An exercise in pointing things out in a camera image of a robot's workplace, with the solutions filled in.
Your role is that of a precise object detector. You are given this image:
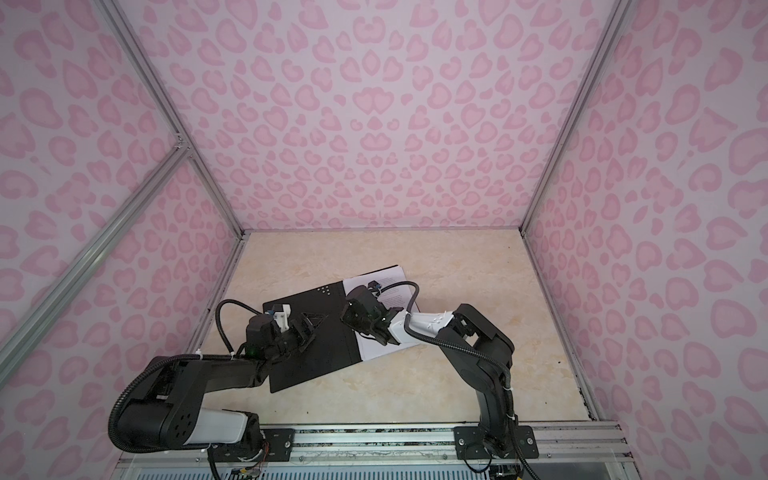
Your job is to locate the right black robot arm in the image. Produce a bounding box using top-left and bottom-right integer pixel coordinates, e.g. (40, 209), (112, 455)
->
(341, 280), (519, 458)

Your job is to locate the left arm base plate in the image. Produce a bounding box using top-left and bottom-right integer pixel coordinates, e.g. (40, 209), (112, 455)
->
(208, 427), (295, 463)

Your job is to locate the aluminium frame left post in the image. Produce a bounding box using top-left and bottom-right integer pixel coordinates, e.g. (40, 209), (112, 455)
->
(94, 0), (245, 238)

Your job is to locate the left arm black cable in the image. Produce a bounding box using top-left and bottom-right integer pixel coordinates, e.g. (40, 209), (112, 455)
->
(214, 298), (264, 356)

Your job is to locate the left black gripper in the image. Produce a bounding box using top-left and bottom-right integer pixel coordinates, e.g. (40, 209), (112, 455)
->
(266, 314), (325, 363)

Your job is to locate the aluminium frame diagonal bar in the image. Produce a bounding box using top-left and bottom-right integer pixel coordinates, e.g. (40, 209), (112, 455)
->
(1, 141), (188, 385)

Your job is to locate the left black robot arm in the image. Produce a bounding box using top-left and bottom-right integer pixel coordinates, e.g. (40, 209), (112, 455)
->
(107, 311), (326, 460)

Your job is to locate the aluminium frame post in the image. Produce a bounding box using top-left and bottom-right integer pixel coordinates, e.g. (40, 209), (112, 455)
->
(94, 0), (245, 238)
(519, 0), (637, 238)

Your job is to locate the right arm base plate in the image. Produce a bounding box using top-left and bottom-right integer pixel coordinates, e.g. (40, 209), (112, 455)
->
(452, 424), (540, 460)

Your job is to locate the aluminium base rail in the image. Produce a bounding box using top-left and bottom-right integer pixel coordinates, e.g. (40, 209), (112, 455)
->
(111, 421), (639, 479)

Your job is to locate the aluminium frame right post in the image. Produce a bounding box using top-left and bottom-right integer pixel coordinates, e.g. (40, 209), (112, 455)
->
(519, 0), (637, 238)

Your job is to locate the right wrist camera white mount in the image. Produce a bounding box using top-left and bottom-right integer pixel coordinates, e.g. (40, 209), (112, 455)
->
(367, 280), (383, 297)

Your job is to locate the blue A4 clip folder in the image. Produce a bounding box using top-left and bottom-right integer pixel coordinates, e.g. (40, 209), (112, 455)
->
(262, 281), (362, 393)

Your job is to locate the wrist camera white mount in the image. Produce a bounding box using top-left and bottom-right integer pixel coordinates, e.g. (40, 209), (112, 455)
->
(266, 304), (291, 332)
(367, 280), (383, 297)

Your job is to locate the printed sheet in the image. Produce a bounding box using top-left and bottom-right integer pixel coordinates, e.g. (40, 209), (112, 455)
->
(341, 265), (433, 362)

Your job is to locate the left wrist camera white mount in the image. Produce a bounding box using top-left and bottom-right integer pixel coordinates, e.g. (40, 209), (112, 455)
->
(266, 304), (291, 332)

